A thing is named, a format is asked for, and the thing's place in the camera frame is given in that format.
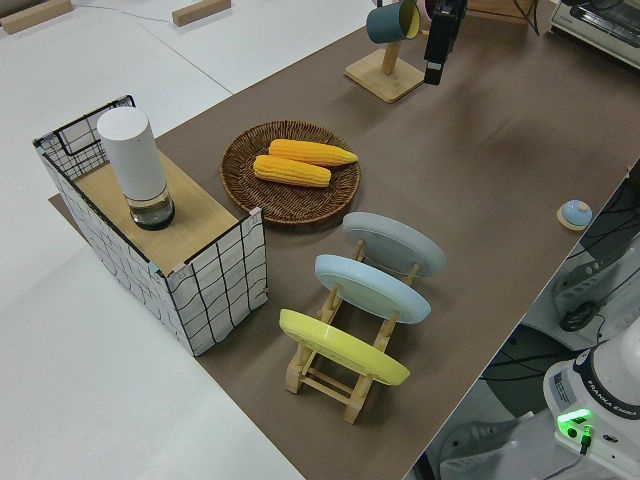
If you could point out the green plug connector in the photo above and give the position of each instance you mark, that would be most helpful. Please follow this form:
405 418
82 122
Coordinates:
585 439

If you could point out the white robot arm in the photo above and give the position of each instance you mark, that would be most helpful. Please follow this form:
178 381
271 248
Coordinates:
605 380

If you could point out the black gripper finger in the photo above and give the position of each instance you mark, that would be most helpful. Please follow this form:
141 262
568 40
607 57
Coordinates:
437 45
456 32

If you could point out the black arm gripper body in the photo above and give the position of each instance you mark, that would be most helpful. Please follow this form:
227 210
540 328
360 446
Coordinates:
450 6

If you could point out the yellow corn cob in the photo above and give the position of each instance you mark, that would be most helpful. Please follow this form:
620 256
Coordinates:
290 171
310 151

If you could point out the wooden block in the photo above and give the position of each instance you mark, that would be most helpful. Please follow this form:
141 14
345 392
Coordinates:
35 15
200 11

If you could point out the white toaster oven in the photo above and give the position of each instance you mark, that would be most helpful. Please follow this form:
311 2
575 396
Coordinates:
600 25

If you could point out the white power strip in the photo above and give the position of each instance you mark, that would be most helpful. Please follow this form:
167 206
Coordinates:
575 292

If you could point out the wooden mug tree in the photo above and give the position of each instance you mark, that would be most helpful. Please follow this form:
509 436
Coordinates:
385 77

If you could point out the light blue plate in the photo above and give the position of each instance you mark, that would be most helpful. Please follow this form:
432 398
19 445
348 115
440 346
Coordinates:
370 287

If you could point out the pink mug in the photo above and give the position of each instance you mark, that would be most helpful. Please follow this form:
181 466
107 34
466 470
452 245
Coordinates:
426 9

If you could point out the brown table mat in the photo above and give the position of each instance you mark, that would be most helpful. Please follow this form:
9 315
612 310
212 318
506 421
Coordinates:
475 175

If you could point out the grey plate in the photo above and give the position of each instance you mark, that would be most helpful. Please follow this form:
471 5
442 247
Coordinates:
395 242

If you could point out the yellow plate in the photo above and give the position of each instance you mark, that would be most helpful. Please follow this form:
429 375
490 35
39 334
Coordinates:
340 347

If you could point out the white cylinder clear base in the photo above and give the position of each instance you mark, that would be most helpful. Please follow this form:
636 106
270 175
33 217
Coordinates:
132 160

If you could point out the blue bell wooden base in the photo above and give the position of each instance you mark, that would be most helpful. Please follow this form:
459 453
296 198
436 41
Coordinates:
575 214

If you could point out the light wooden board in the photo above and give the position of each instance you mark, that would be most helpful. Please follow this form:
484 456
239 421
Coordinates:
195 215

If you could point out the teal mug yellow inside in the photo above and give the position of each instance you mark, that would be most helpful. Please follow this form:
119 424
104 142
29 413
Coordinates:
390 22

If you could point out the brown wicker tray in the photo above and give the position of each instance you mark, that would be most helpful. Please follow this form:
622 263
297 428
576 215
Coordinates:
295 202

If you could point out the wooden plate rack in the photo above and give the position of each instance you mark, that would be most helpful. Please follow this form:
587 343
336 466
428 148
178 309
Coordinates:
325 385

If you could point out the white box black grid pattern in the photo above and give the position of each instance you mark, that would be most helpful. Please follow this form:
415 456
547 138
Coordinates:
215 295

